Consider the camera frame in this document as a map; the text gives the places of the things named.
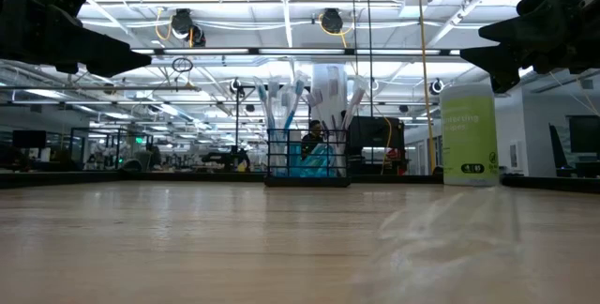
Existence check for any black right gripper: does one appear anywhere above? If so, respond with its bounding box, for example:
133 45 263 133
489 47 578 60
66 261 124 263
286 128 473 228
459 0 600 95

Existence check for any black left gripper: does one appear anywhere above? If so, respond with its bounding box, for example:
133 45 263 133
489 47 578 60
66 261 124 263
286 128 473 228
0 0 153 79

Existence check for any green wipes canister white lid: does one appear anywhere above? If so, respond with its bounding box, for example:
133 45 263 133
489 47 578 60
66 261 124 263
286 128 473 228
439 82 501 187

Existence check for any dark monitor screen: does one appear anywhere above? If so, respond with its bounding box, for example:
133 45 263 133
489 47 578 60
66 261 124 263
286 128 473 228
568 114 600 154
11 129 48 151

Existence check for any black equipment cart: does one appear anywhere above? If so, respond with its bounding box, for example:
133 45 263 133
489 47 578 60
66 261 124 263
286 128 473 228
349 115 407 176

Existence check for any long ceiling light bar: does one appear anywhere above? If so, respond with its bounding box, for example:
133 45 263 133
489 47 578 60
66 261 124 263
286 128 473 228
130 46 463 57

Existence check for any person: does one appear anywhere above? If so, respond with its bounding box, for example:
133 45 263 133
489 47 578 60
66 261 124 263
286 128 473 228
301 119 326 160

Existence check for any black cable ring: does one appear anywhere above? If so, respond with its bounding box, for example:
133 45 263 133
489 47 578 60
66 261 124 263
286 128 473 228
171 56 195 74

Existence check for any black ceiling cable reel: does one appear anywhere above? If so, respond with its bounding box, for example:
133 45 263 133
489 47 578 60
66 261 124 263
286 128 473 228
170 8 207 49
319 8 345 35

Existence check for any yellow hanging cable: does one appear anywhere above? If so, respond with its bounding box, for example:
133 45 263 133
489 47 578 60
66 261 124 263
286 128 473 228
415 0 438 176

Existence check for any black aluminium table frame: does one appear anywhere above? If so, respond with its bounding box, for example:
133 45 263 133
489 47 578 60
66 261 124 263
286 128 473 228
0 170 600 193

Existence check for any black coiled cable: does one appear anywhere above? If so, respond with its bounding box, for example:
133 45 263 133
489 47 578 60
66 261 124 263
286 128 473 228
364 0 375 118

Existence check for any black hanging cable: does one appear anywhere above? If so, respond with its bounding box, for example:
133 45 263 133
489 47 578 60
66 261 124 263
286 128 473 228
350 0 359 118

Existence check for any black metal rig frame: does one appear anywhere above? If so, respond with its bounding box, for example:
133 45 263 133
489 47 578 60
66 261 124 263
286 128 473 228
233 83 313 174

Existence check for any black wire basket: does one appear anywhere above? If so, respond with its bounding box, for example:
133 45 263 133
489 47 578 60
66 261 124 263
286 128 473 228
263 127 353 189

